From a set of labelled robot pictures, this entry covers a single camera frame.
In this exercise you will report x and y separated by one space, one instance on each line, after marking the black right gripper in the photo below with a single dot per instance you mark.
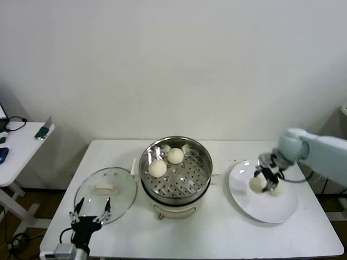
271 176

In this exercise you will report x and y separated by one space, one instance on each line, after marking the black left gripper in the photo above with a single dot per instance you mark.
83 230

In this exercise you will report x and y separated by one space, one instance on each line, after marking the white steamed baozi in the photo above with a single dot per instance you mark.
175 155
281 190
157 168
257 185

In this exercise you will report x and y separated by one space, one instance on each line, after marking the round glass pot lid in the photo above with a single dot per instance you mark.
119 195

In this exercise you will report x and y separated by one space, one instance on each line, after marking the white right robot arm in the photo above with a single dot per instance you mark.
325 151

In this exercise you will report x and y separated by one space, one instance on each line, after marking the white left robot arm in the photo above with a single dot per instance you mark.
81 253

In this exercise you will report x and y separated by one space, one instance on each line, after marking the stainless steel steamer basket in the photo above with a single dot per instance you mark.
189 178

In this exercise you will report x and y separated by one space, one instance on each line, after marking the large white plate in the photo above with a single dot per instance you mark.
271 211

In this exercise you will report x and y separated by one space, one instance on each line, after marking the white side table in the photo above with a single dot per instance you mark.
24 146

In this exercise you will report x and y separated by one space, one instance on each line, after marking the blue computer mouse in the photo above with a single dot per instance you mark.
3 155

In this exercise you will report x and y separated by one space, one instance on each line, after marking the white object on cabinet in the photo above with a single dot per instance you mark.
344 109

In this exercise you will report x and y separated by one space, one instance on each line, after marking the small black desk object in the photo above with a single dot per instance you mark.
2 140

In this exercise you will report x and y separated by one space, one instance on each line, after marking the open laptop computer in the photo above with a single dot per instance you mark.
2 111

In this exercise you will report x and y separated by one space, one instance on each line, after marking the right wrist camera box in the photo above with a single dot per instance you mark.
267 158

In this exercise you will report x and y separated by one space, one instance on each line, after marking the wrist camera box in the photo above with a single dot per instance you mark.
65 252
267 158

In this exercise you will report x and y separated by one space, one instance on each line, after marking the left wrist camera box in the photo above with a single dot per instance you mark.
65 252

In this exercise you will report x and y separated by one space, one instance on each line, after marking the white metal floor frame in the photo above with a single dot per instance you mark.
337 216

